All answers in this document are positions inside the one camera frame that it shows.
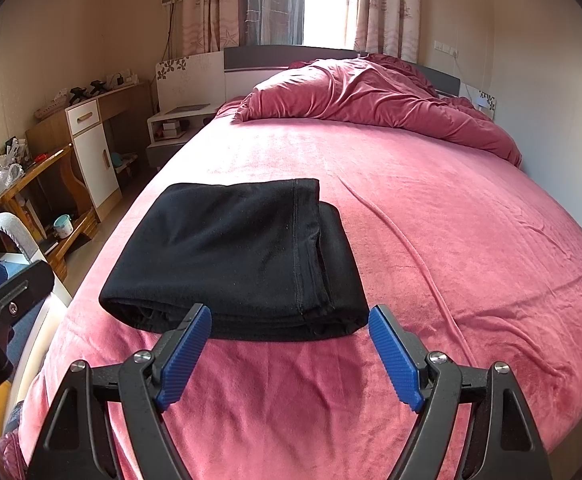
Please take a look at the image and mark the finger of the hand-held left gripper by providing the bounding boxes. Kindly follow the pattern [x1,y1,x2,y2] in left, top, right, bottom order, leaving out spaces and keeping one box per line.
[0,260,55,346]

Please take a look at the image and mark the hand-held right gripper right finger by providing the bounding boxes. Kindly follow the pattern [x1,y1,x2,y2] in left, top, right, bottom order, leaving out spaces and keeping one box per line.
[368,304,554,480]

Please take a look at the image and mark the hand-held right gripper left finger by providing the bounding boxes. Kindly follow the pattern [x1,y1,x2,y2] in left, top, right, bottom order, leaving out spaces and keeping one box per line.
[25,303,213,480]

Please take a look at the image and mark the black pants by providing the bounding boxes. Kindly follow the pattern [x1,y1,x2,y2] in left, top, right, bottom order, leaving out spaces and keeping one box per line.
[98,177,369,342]

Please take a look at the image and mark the blue yellow printed cloth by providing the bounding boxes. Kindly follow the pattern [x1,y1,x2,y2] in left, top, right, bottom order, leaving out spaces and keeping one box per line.
[0,305,52,441]

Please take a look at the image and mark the grey white chair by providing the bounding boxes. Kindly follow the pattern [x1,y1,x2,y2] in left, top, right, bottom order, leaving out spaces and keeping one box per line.
[0,212,39,263]

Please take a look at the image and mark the clear plastic bag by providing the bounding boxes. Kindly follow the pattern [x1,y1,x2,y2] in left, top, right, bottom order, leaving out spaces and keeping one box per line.
[0,157,24,196]

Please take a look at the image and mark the wooden side table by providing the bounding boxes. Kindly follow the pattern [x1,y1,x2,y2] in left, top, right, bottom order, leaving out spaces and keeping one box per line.
[0,144,99,281]

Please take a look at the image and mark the wooden desk with white cabinet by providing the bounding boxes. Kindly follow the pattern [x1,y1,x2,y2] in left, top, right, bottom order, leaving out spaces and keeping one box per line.
[25,81,153,221]

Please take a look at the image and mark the bed with pink sheet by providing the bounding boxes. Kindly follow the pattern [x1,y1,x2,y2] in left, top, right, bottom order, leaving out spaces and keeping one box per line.
[16,97,582,480]

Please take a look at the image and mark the teal bag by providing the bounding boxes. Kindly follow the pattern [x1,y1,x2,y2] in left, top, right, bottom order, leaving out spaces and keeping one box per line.
[111,152,139,173]

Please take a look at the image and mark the white nightstand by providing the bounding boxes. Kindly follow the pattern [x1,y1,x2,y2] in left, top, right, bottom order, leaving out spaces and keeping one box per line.
[146,102,222,171]

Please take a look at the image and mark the black clamps on desk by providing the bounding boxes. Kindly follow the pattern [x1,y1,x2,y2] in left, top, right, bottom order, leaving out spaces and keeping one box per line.
[70,80,107,102]

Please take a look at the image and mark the books in nightstand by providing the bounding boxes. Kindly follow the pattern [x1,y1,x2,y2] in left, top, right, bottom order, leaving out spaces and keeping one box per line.
[156,120,187,139]

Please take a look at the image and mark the white floral headboard panel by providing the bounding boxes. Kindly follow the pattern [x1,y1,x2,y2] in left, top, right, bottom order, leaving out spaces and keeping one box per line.
[458,82,496,118]
[155,51,224,111]

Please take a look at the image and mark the red duvet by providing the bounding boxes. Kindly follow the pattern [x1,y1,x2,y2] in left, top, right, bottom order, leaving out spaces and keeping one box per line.
[234,54,523,168]

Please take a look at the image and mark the dark grey headboard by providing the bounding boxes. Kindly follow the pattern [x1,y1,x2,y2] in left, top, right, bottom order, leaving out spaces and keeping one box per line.
[223,45,462,98]

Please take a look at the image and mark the beige patterned curtain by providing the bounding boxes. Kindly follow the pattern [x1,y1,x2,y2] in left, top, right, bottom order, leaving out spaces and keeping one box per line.
[181,0,244,56]
[353,0,422,63]

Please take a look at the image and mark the grey sheer curtain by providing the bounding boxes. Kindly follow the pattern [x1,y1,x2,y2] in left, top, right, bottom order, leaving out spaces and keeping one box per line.
[238,0,304,47]

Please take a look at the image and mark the hanging wall cable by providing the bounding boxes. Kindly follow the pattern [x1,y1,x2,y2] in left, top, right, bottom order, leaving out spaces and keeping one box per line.
[163,0,184,61]

